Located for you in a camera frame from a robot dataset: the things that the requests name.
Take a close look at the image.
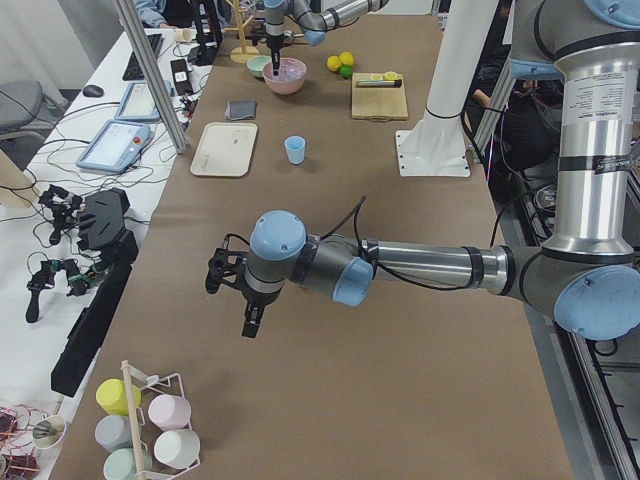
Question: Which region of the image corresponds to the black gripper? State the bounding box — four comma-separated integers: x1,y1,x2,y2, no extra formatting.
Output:
237,281,283,338
266,32,284,77

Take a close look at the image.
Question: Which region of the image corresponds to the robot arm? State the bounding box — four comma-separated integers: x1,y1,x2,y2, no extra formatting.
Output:
264,0,389,76
236,1,639,340

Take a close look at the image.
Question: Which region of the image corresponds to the clear ice cubes pile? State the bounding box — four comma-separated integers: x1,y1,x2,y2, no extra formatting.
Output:
264,61,306,83

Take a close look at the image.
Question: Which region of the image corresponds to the paper cup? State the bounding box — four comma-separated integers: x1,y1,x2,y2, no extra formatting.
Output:
174,28,196,43

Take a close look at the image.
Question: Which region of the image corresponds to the light blue cup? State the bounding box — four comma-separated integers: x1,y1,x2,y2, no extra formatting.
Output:
284,135,306,165

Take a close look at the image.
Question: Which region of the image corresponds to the pink cup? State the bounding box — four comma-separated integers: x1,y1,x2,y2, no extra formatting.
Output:
148,394,192,431

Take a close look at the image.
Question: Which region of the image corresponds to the white cup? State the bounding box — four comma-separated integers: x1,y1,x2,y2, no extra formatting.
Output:
154,429,201,469

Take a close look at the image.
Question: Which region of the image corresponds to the yellow cup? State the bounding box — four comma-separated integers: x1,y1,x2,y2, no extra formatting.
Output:
95,379,128,416

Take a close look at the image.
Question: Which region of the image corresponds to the grey cup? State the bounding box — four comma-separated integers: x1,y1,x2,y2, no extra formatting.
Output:
94,415,133,453

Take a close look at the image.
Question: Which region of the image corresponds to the mint green cup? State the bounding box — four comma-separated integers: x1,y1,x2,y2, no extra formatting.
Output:
103,448,137,480

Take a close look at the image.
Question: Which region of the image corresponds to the green bowl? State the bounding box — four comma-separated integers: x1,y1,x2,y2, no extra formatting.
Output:
246,55,271,79

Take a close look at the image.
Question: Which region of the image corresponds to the pink bowl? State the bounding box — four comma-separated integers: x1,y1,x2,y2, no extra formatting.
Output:
262,57,307,95

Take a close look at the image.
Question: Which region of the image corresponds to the wooden mug tree stand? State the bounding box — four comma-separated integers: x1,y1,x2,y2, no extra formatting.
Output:
226,0,259,64

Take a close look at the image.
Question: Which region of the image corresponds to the yellow lemon upper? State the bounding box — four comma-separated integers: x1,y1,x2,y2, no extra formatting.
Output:
326,55,342,72

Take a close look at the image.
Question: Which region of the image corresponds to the yellow lemon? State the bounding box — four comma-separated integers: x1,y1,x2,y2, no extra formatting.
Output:
339,51,355,67
326,55,342,72

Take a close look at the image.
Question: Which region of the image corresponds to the grey folded cloth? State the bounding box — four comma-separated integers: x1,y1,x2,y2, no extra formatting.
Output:
224,100,257,121

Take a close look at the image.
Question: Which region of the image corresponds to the yellow lemon lower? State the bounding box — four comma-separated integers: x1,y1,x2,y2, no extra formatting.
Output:
339,51,355,67

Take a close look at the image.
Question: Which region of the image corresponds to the green lime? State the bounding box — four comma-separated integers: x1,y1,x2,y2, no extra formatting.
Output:
339,65,353,80

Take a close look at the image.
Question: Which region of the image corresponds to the cream rabbit tray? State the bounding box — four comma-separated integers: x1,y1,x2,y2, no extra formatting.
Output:
190,122,258,178

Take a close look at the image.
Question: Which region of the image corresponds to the wooden cutting board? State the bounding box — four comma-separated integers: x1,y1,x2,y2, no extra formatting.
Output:
351,73,409,121

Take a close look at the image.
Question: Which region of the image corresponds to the black keyboard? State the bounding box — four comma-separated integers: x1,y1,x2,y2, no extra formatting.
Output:
121,32,165,83

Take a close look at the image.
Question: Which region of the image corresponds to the teach pendant far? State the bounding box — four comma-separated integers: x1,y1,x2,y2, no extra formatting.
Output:
115,81,160,123

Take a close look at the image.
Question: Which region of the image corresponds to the teach pendant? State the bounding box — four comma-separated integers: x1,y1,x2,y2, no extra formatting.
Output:
115,81,160,123
76,120,151,174

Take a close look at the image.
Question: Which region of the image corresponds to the teach pendant near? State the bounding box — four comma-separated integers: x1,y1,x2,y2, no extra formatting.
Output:
76,120,151,174

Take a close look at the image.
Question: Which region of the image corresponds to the black computer mouse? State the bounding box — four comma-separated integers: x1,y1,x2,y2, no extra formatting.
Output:
82,84,104,98

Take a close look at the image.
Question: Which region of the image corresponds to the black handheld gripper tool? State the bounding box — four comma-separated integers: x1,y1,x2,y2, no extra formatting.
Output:
25,259,88,324

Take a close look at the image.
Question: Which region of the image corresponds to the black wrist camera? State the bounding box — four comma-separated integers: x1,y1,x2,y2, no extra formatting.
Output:
205,232,249,294

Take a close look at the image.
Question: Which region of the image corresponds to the aluminium camera post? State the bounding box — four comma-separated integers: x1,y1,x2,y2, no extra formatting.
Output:
114,0,187,154

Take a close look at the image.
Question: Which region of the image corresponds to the white wire cup rack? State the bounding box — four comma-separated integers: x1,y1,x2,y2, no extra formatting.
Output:
121,360,201,479

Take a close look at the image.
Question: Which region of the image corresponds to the black bracket device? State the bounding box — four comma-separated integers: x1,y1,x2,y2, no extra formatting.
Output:
51,188,138,397

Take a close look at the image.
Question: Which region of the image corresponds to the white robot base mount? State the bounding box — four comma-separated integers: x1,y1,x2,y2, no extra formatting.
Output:
396,0,498,177

